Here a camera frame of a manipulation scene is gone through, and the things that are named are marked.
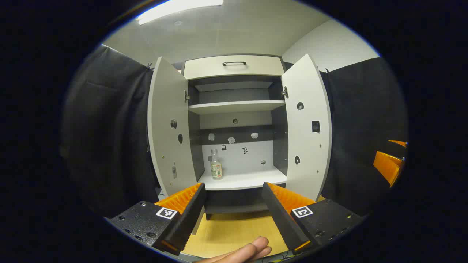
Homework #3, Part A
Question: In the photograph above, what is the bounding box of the white cabinet door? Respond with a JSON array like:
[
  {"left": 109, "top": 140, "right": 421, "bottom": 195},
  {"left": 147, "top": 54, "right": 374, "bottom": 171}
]
[
  {"left": 281, "top": 54, "right": 332, "bottom": 201},
  {"left": 147, "top": 56, "right": 205, "bottom": 198}
]

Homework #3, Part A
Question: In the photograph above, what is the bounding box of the white cabinet shelf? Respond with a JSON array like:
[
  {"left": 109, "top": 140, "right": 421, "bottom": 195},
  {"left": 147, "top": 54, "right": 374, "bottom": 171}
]
[{"left": 188, "top": 100, "right": 286, "bottom": 115}]

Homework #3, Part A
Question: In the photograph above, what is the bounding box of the ceiling light panel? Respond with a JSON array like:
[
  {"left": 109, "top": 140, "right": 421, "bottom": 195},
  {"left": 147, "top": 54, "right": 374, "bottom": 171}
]
[{"left": 137, "top": 0, "right": 224, "bottom": 25}]

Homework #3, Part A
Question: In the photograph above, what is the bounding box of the clear bottle with label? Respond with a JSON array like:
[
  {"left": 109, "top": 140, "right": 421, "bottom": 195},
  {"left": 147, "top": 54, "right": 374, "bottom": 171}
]
[{"left": 210, "top": 149, "right": 223, "bottom": 180}]

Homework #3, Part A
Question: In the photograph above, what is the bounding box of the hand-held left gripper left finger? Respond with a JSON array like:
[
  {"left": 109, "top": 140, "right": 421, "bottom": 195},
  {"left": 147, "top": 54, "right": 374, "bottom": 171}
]
[{"left": 109, "top": 182, "right": 207, "bottom": 256}]

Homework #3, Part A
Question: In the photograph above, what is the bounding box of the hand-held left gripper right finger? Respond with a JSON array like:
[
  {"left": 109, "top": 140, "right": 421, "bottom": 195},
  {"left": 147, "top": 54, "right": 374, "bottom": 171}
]
[{"left": 261, "top": 182, "right": 363, "bottom": 253}]

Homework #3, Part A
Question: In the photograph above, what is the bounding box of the white cabinet drawer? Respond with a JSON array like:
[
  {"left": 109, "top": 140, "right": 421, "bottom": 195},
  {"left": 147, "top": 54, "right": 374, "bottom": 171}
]
[{"left": 183, "top": 55, "right": 286, "bottom": 80}]

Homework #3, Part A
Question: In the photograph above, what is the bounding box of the black backdrop cloth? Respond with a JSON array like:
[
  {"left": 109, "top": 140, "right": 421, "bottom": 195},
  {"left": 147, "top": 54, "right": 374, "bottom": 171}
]
[
  {"left": 60, "top": 45, "right": 159, "bottom": 219},
  {"left": 283, "top": 57, "right": 408, "bottom": 216}
]

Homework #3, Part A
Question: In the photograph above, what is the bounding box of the white and grey cabinet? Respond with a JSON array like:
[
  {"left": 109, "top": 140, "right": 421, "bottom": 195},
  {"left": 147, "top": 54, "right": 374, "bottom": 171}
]
[{"left": 182, "top": 54, "right": 289, "bottom": 221}]

